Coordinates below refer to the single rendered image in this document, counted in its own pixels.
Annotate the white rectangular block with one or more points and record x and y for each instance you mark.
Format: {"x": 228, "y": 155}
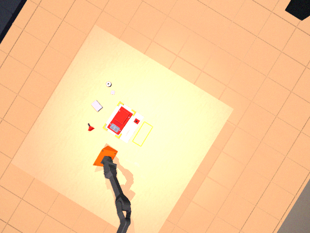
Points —
{"x": 97, "y": 105}

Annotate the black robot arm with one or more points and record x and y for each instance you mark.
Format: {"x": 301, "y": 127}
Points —
{"x": 122, "y": 203}

